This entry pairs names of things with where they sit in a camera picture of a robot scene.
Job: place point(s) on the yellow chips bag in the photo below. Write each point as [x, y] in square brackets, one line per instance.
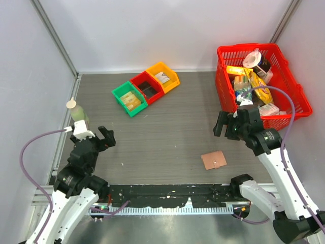
[262, 93]

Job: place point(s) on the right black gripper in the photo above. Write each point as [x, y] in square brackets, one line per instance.
[228, 133]

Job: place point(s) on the black cards in red bin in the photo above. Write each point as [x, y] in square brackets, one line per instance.
[148, 90]

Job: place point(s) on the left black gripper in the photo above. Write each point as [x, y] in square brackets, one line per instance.
[108, 141]

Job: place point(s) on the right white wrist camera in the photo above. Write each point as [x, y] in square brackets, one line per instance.
[244, 102]

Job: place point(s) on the yellow snack packet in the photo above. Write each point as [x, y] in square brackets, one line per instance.
[238, 71]

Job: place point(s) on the white small box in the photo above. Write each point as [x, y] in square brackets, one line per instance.
[268, 110]

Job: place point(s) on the tan leather card holder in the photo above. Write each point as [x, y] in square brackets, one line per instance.
[213, 160]

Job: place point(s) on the red storage bin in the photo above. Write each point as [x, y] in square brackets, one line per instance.
[144, 76]

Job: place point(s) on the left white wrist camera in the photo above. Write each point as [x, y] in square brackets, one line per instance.
[80, 130]

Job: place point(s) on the white slotted cable duct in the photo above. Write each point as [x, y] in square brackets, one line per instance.
[186, 210]

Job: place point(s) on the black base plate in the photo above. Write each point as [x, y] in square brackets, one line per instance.
[173, 196]

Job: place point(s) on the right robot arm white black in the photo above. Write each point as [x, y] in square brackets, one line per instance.
[294, 215]

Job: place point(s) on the blue snack bag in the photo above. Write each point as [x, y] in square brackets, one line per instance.
[241, 85]

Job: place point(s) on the green storage bin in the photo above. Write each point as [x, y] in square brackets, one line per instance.
[125, 88]

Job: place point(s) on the red plastic shopping basket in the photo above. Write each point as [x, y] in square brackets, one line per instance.
[283, 79]

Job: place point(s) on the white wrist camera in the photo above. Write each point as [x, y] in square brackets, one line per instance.
[80, 130]
[244, 102]

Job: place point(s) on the yellow cards in green bin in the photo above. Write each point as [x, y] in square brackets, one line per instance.
[130, 100]

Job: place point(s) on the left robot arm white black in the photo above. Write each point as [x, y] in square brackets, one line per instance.
[76, 188]

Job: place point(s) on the green liquid squeeze bottle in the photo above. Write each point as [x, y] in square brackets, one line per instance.
[77, 112]

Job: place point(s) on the card in yellow bin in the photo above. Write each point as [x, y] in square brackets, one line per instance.
[162, 77]

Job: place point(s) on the dark labelled can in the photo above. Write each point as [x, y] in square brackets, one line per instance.
[262, 66]

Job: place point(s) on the yellow storage bin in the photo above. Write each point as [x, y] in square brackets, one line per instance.
[162, 67]

